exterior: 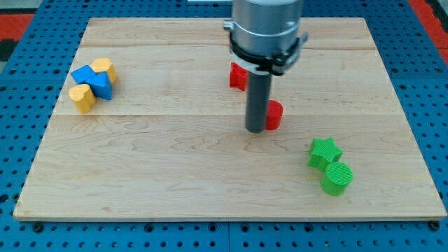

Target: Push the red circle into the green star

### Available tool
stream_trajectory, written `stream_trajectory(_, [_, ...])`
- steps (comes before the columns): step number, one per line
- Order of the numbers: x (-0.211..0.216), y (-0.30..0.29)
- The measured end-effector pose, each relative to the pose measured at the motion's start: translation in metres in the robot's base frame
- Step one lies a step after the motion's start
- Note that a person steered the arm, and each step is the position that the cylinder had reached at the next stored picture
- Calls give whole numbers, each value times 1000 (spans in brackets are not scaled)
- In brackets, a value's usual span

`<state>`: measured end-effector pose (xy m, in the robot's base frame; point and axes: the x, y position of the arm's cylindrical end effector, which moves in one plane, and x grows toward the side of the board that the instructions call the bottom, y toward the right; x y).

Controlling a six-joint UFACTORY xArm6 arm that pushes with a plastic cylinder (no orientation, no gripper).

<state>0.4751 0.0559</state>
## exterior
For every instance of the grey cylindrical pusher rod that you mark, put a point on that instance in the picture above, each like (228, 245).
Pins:
(257, 99)

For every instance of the black clamp ring mount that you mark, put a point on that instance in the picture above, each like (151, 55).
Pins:
(270, 48)

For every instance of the red cylinder block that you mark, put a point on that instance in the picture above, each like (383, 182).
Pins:
(274, 115)

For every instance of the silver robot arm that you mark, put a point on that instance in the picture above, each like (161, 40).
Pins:
(246, 12)

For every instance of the red star block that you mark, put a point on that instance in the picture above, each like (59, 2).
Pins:
(238, 77)

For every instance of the green star block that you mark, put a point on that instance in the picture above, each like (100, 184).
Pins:
(322, 152)

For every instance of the wooden board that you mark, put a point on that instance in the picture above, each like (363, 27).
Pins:
(171, 145)

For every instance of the green cylinder block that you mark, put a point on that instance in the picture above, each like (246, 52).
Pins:
(336, 178)

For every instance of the yellow pentagon block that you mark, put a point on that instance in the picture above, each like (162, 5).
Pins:
(105, 65)

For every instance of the blue triangle block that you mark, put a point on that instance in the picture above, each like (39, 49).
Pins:
(100, 86)

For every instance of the yellow heart block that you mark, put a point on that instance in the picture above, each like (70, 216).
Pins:
(82, 97)

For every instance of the blue cube block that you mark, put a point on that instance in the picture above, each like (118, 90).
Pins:
(83, 73)

